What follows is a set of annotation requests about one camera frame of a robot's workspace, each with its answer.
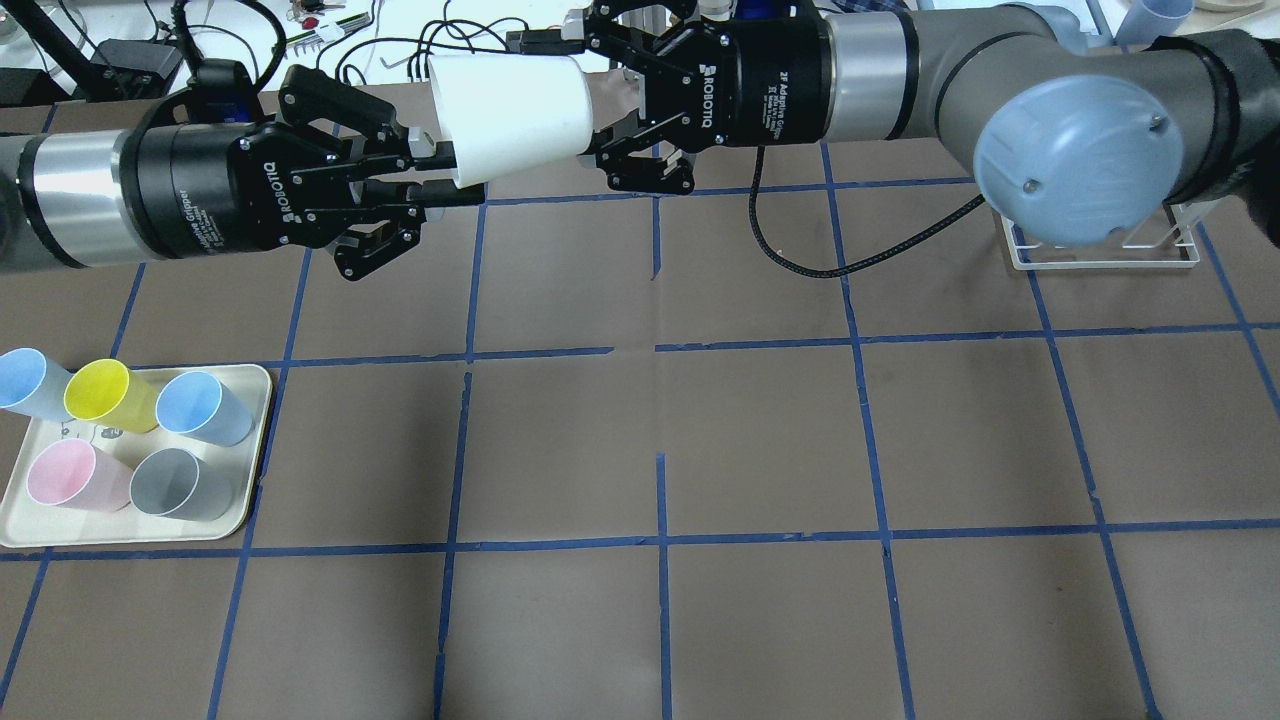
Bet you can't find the white wire cup rack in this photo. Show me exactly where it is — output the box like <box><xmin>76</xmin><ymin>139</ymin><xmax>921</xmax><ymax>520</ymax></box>
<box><xmin>998</xmin><ymin>201</ymin><xmax>1217</xmax><ymax>272</ymax></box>

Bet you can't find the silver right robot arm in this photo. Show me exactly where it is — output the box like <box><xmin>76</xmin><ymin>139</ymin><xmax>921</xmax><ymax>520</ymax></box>
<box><xmin>527</xmin><ymin>1</ymin><xmax>1277</xmax><ymax>279</ymax></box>

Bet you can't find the pink plastic cup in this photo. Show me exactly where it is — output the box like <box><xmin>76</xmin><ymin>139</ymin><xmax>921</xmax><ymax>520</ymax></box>
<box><xmin>26</xmin><ymin>438</ymin><xmax>133</xmax><ymax>512</ymax></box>

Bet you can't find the black device box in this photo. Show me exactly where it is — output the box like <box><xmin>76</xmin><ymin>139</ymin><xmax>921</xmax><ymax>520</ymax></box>
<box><xmin>90</xmin><ymin>38</ymin><xmax>183</xmax><ymax>100</ymax></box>

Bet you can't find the white plastic cup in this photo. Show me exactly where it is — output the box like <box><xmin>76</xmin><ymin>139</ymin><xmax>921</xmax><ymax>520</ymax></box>
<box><xmin>428</xmin><ymin>54</ymin><xmax>594</xmax><ymax>188</ymax></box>

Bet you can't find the hex key set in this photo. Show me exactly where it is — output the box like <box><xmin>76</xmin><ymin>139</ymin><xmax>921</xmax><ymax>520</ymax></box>
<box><xmin>285</xmin><ymin>12</ymin><xmax>374</xmax><ymax>56</ymax></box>

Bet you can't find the light blue plastic cup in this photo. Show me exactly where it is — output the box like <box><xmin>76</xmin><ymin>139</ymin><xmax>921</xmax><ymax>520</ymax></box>
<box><xmin>1</xmin><ymin>348</ymin><xmax>73</xmax><ymax>423</ymax></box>

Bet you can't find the yellow plastic cup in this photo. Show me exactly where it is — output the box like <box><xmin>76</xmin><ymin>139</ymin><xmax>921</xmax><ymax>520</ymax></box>
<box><xmin>63</xmin><ymin>359</ymin><xmax>159</xmax><ymax>434</ymax></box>

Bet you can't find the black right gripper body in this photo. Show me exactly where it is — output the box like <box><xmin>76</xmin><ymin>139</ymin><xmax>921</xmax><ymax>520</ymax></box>
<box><xmin>690</xmin><ymin>18</ymin><xmax>833</xmax><ymax>151</ymax></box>

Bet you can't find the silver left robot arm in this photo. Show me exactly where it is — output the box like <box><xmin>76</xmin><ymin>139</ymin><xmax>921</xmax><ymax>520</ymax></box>
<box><xmin>3</xmin><ymin>61</ymin><xmax>486</xmax><ymax>281</ymax></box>

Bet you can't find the blue cup on desk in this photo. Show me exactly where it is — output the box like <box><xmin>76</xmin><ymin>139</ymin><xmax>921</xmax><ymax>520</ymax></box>
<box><xmin>1114</xmin><ymin>0</ymin><xmax>1196</xmax><ymax>46</ymax></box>

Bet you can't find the white plastic tray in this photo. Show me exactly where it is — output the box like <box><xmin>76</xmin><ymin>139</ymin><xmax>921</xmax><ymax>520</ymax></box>
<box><xmin>0</xmin><ymin>363</ymin><xmax>274</xmax><ymax>550</ymax></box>

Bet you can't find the black cable bundle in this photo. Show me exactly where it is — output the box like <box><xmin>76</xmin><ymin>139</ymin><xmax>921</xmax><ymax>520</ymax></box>
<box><xmin>300</xmin><ymin>18</ymin><xmax>521</xmax><ymax>88</ymax></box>

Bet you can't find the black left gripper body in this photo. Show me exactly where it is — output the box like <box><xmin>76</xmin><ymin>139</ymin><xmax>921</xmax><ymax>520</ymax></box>
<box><xmin>120</xmin><ymin>122</ymin><xmax>301</xmax><ymax>259</ymax></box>

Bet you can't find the grey plastic cup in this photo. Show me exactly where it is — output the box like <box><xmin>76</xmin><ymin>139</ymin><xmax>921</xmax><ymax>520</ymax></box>
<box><xmin>129</xmin><ymin>448</ymin><xmax>234</xmax><ymax>521</ymax></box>

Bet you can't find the black power adapter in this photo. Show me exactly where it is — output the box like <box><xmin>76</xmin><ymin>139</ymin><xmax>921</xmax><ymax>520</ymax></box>
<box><xmin>504</xmin><ymin>29</ymin><xmax>536</xmax><ymax>60</ymax></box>

